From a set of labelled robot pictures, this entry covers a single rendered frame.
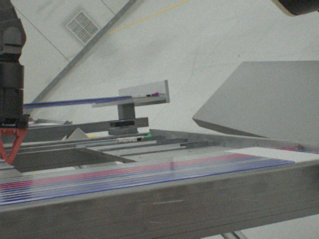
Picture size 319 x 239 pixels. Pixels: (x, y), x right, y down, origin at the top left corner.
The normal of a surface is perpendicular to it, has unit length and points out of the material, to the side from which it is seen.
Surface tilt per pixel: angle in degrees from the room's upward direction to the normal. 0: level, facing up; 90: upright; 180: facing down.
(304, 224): 0
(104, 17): 90
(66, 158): 90
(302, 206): 90
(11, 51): 82
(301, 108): 0
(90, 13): 90
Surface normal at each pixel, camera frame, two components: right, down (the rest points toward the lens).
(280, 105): -0.66, -0.68
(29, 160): 0.41, 0.02
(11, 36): 0.41, -0.19
